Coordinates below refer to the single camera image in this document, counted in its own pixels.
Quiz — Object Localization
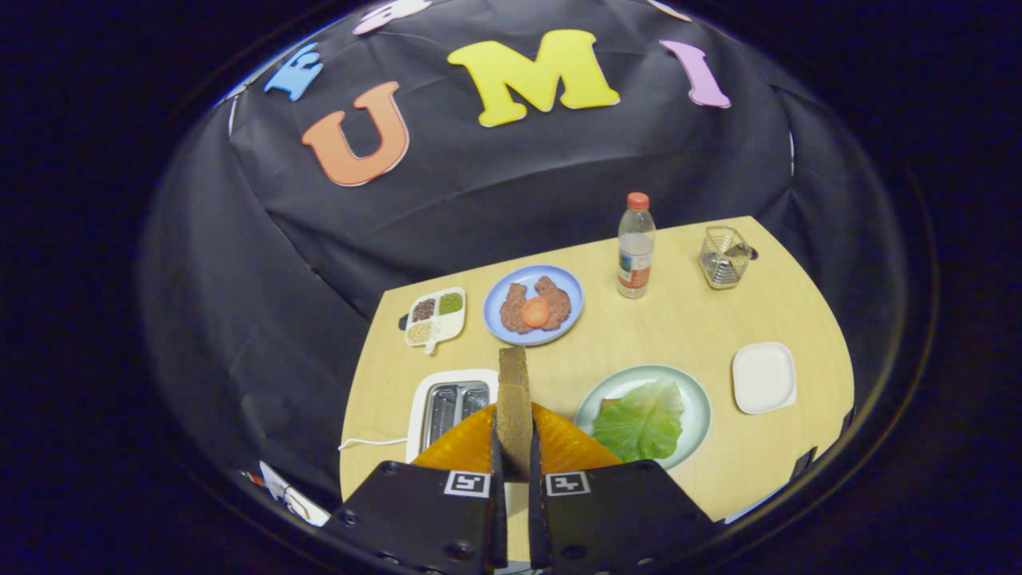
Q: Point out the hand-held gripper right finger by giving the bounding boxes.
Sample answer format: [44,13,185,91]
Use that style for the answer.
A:
[527,403,723,575]

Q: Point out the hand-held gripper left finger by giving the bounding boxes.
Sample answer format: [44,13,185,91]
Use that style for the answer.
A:
[319,403,509,575]

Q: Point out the green lettuce leaf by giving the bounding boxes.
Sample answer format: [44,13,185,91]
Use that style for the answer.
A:
[591,379,686,462]

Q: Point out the white toaster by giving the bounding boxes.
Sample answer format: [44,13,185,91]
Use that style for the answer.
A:
[406,368,500,464]

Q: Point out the pale green round plate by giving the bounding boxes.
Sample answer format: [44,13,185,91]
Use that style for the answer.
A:
[575,365,712,470]

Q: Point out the blue round plate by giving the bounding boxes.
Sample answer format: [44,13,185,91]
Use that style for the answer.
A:
[483,264,585,347]

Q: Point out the brown meat patty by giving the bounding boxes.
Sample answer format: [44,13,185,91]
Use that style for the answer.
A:
[500,283,532,335]
[533,276,572,331]

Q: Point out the white printed paper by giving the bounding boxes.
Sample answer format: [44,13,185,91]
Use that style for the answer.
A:
[240,459,330,528]

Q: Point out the white divided seasoning tray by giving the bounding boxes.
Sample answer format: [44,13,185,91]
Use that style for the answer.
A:
[399,287,467,355]

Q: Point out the white square plate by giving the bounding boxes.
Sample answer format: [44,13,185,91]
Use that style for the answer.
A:
[732,342,797,414]

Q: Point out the clear plastic bottle red cap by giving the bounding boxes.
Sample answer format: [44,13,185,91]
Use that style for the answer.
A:
[617,192,657,299]

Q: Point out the metal wire utensil holder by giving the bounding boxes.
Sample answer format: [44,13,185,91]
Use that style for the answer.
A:
[699,226,751,290]

